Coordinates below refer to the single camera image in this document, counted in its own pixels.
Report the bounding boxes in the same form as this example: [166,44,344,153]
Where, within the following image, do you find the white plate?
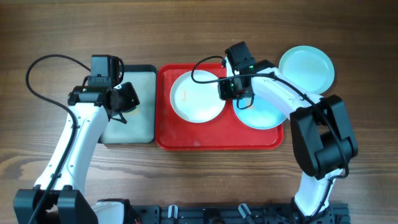
[170,72,226,123]

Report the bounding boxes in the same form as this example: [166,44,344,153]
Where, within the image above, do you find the pale green plate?
[279,45,335,94]

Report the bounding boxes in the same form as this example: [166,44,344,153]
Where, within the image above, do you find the green and yellow sponge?
[126,106,139,114]

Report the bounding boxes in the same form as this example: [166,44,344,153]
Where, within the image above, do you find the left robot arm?
[13,55,141,223]

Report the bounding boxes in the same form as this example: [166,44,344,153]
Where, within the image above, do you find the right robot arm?
[218,42,358,223]

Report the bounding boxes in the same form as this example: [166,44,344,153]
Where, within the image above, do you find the black tray with grey liner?
[99,65,157,144]

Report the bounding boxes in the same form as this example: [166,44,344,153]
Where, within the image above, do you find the red plastic tray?
[155,63,284,151]

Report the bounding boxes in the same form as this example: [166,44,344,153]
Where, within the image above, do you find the light blue plate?
[233,96,287,130]

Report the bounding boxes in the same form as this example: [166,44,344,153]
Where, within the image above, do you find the left black cable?
[25,54,125,224]

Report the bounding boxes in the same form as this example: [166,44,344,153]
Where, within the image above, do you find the black cable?
[190,55,351,218]
[25,54,125,224]

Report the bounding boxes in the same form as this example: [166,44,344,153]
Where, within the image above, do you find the right black cable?
[190,55,351,218]

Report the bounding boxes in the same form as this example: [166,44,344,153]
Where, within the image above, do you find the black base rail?
[124,203,351,224]

